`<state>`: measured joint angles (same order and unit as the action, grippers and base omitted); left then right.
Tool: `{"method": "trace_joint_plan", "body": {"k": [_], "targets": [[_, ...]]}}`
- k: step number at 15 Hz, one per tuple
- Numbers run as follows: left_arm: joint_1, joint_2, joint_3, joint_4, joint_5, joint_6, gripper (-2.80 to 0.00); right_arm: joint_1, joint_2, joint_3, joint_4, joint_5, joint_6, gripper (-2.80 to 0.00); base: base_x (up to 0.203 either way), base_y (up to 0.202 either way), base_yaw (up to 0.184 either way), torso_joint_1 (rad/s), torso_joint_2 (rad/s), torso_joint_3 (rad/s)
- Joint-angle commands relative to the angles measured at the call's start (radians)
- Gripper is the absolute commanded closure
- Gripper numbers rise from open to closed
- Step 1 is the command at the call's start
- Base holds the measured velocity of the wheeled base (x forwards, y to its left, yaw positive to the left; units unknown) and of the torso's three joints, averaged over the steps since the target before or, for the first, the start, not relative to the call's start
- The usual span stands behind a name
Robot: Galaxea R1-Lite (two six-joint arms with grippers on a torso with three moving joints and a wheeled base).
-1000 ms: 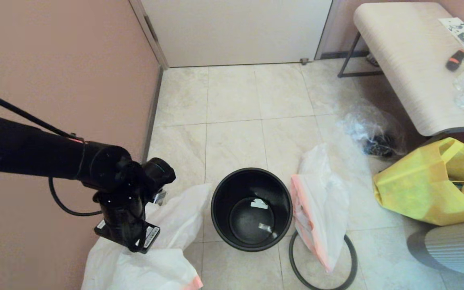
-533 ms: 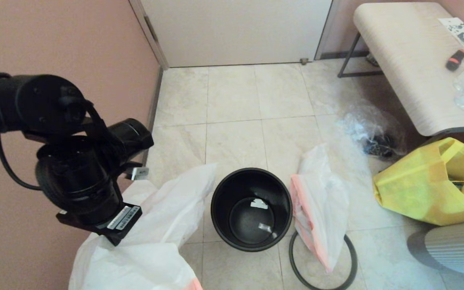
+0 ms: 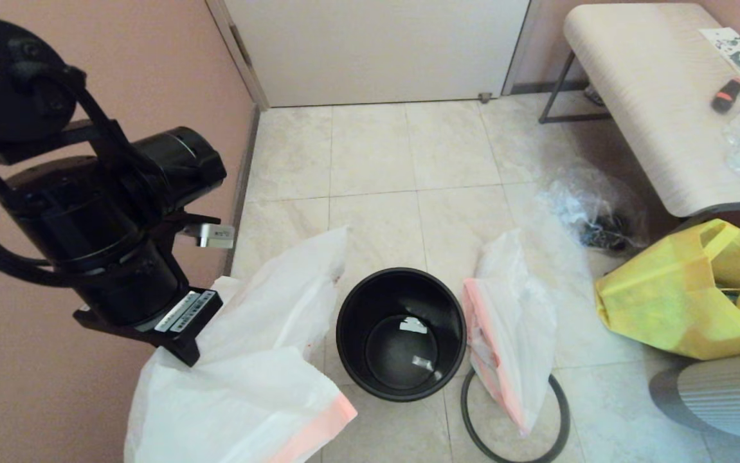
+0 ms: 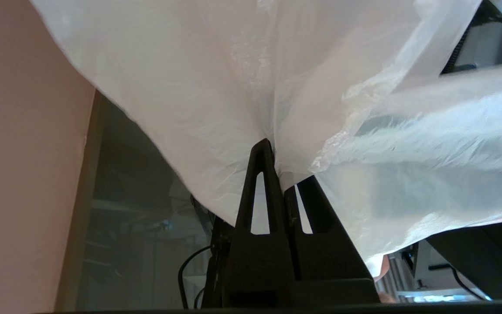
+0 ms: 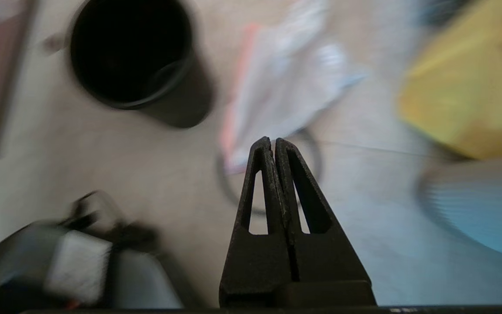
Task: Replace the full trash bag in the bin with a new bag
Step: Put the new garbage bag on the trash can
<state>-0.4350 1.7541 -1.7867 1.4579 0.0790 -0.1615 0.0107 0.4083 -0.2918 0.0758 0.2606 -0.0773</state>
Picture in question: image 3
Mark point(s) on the white red plastic bag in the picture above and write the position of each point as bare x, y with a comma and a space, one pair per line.
247, 399

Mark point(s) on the black tangled object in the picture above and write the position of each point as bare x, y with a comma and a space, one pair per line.
601, 236

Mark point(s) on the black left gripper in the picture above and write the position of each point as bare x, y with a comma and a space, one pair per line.
112, 257

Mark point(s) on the black orange marker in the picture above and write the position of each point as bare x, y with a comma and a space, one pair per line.
726, 96

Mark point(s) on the white paper scrap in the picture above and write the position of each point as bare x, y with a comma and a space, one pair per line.
413, 325

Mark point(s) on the white door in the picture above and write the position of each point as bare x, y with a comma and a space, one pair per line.
376, 51

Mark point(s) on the black left wrist motor cylinder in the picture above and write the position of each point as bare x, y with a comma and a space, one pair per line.
183, 161

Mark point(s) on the light wood-grain table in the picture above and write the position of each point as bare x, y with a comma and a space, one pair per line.
652, 96

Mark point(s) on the used translucent trash bag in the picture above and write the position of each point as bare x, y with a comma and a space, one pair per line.
517, 321

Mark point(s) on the black and white booklet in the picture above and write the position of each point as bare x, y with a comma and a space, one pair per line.
733, 50

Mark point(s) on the yellow shopping bag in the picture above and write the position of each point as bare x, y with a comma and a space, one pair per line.
659, 296

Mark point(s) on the black metal table frame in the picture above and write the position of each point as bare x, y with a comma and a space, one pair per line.
556, 87

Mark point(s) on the grey door frame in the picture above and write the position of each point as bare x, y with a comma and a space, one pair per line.
247, 71

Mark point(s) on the crumpled clear plastic bag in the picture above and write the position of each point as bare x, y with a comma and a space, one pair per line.
575, 199

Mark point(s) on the grey ribbed robot base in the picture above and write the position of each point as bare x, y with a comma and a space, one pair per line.
730, 392

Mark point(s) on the black round trash bin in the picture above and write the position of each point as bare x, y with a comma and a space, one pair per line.
351, 360

